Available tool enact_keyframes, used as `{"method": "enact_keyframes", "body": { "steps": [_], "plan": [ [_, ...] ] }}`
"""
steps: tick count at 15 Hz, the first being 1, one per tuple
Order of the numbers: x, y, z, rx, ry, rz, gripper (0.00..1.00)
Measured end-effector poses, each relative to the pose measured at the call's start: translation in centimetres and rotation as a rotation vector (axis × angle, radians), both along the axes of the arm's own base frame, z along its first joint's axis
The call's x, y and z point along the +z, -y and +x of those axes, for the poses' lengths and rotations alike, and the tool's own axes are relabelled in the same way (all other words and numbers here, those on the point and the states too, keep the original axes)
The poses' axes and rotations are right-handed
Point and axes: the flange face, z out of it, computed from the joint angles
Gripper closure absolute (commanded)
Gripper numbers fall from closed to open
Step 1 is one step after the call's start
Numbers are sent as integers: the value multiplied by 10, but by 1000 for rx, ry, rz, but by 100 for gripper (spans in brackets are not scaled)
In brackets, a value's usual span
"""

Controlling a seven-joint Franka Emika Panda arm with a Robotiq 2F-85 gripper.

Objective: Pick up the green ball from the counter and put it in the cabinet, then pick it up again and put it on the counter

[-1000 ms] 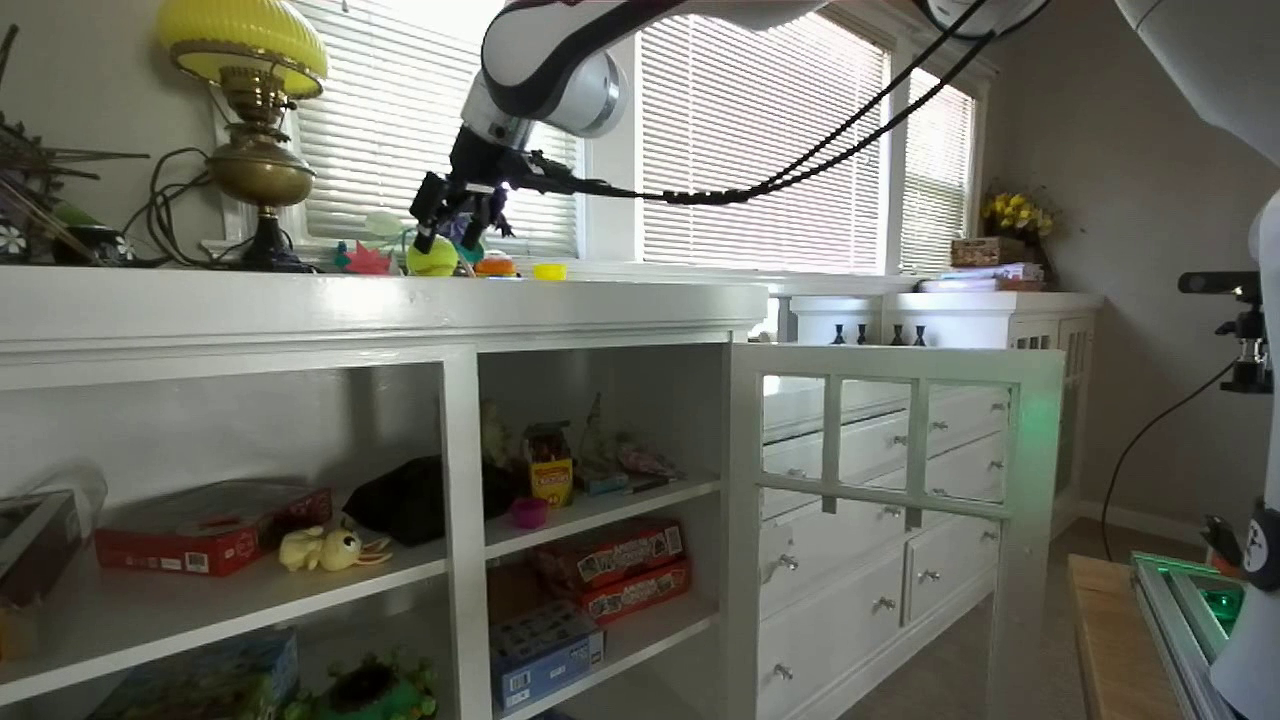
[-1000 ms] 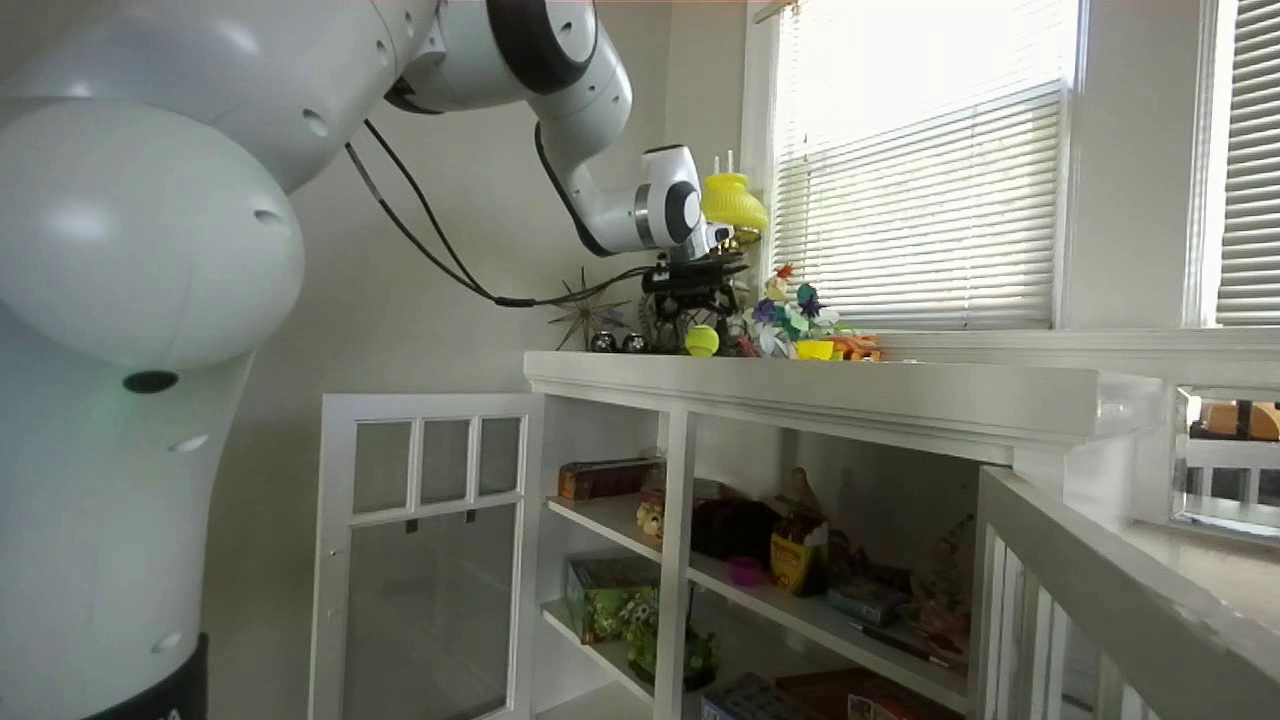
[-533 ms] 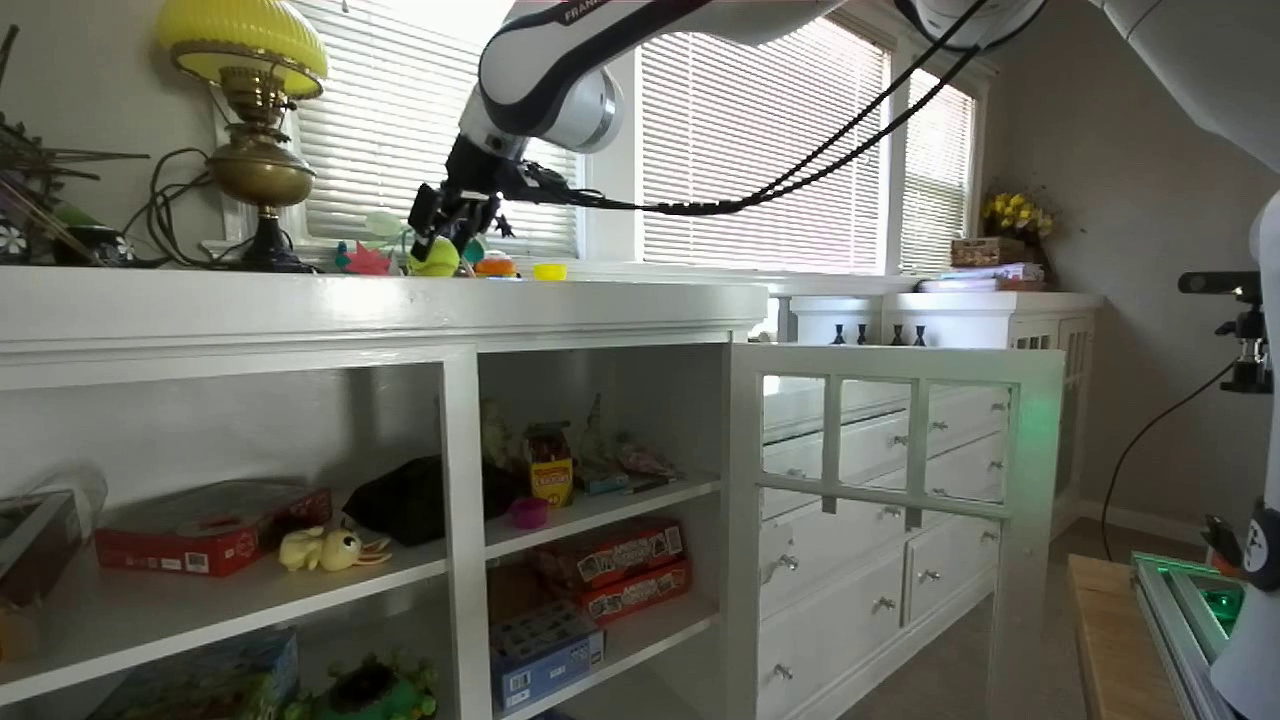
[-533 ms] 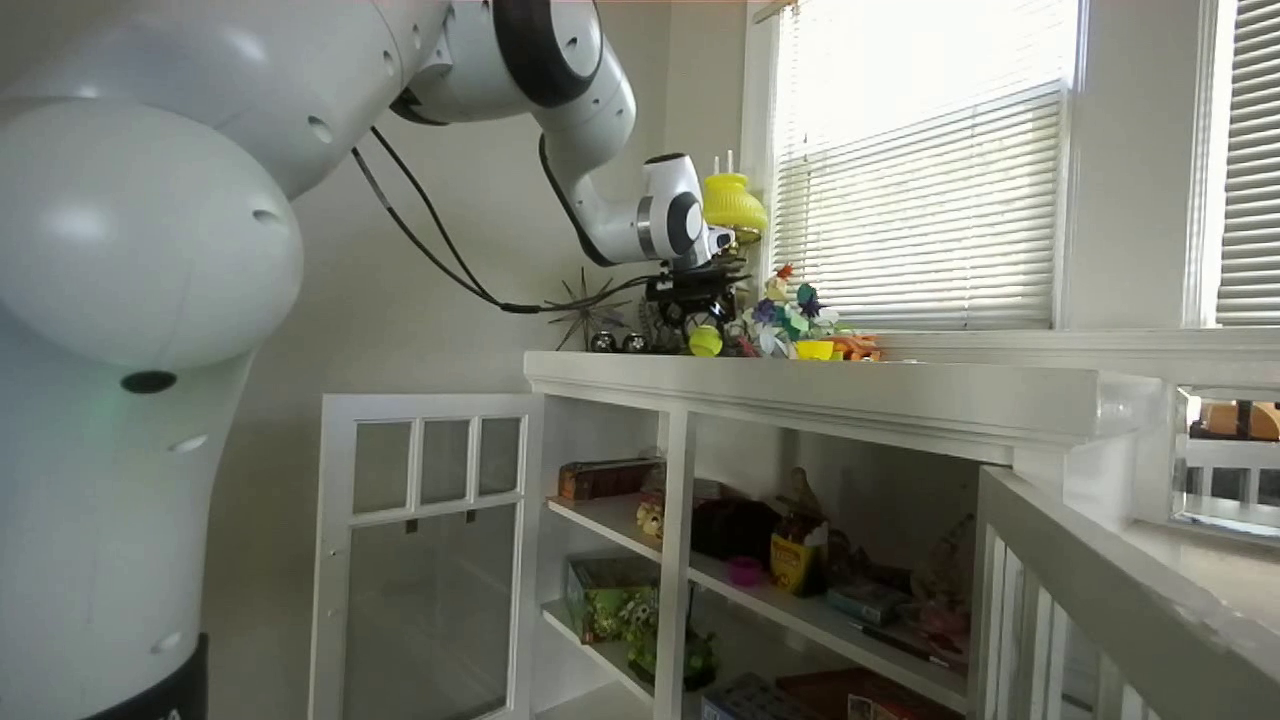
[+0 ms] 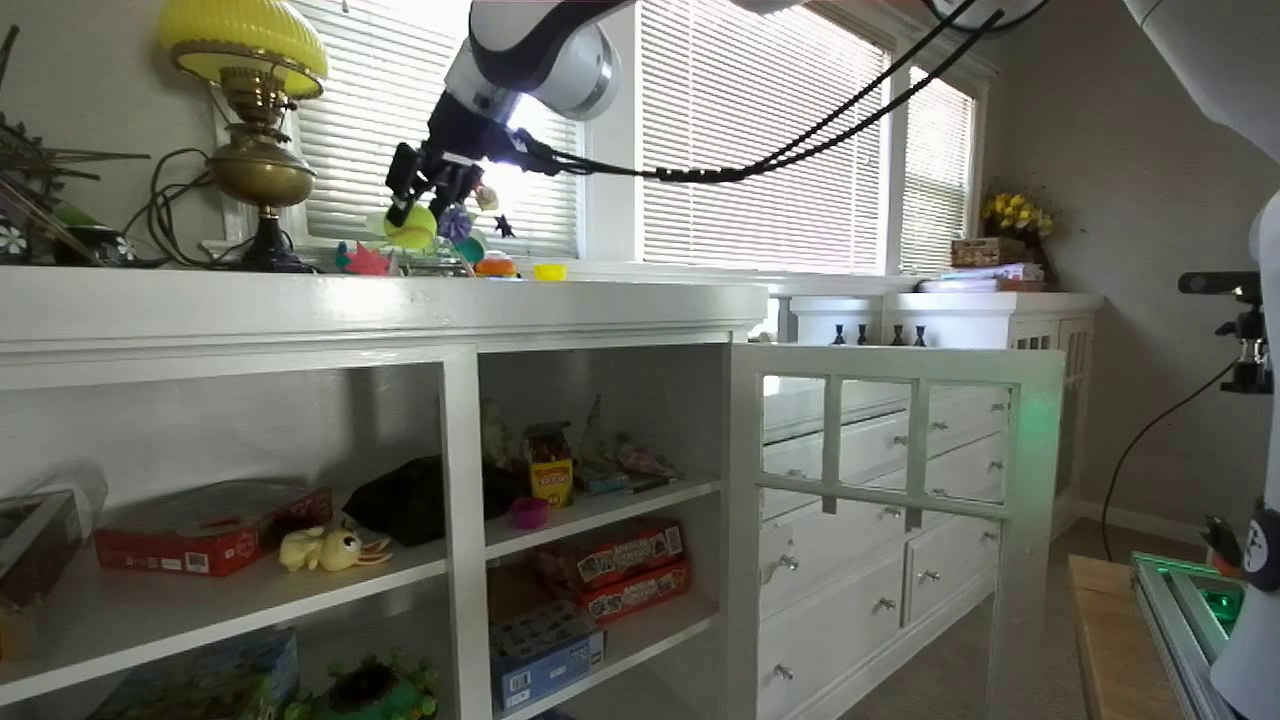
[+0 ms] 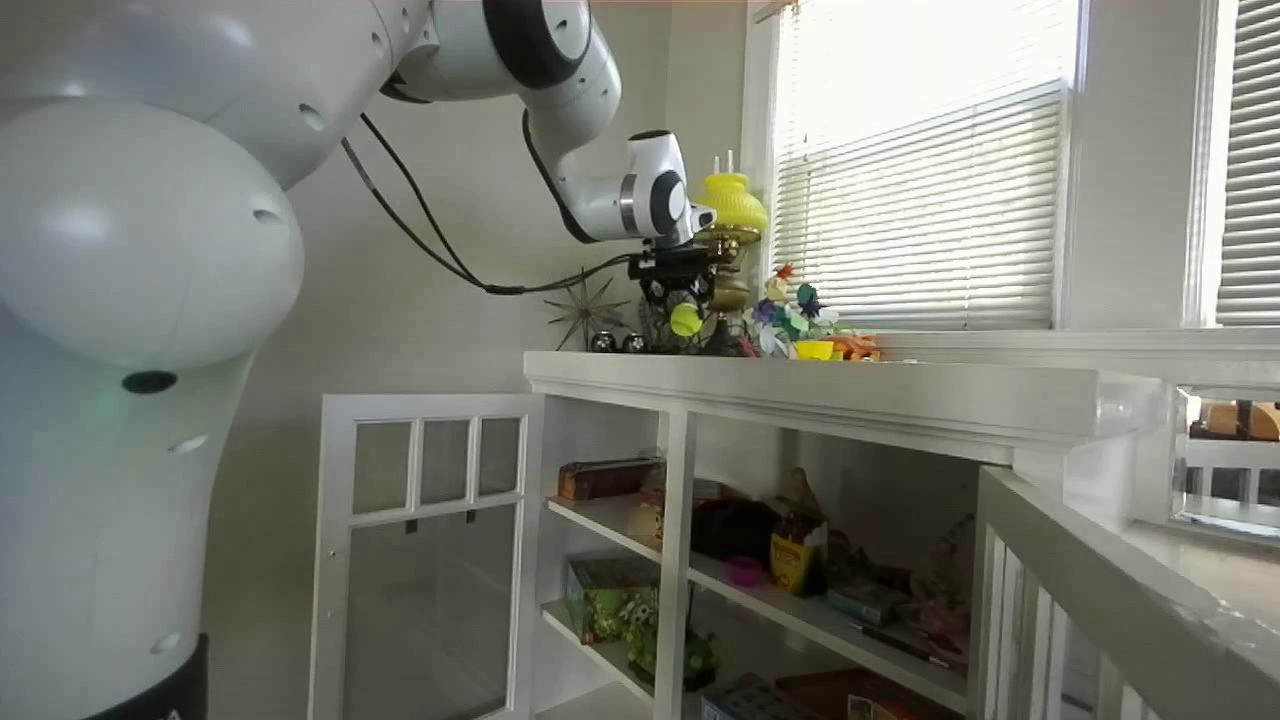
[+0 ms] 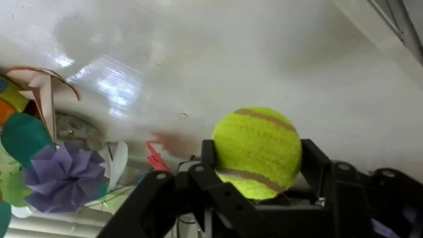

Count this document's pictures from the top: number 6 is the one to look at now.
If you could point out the white glass-pane cabinet door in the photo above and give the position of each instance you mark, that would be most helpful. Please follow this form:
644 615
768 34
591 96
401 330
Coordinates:
333 561
1133 587

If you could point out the black pouch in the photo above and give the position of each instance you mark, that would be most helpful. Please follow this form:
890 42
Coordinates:
735 524

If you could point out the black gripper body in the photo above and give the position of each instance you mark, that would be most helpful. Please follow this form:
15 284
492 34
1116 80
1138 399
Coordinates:
678 265

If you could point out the small pink ball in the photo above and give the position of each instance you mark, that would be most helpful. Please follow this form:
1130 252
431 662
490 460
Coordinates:
747 575

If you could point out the white window blind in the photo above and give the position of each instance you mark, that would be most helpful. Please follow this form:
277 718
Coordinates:
1255 163
934 186

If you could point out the flat red game box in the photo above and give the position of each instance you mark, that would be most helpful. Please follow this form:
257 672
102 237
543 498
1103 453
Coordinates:
605 481

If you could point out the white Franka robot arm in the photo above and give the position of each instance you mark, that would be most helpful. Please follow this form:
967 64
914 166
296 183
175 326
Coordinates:
146 265

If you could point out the small yellow cup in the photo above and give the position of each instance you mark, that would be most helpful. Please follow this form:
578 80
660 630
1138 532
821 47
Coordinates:
813 348

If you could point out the colourful toys on shelf top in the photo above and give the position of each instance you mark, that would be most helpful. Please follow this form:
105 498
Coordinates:
787 315

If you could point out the spiky air plant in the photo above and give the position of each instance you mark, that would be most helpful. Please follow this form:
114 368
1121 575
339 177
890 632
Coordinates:
584 315

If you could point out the red board game box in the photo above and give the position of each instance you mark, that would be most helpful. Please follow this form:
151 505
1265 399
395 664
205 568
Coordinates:
866 692

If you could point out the dark round ornament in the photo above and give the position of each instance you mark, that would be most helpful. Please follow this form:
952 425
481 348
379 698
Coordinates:
655 334

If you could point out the long white shelf cabinet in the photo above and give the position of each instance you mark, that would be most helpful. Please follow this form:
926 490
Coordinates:
824 393

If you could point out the yellow plush toy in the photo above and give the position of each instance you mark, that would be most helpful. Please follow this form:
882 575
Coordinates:
648 513

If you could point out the green plush toy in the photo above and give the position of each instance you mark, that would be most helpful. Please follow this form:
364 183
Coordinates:
620 615

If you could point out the orange toy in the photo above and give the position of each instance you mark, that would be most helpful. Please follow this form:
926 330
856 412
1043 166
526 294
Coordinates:
863 348

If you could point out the brass lamp with yellow shade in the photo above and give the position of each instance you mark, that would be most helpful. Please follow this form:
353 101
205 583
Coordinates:
737 207

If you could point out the green tennis ball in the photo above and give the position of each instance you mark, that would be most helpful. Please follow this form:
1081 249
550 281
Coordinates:
684 322

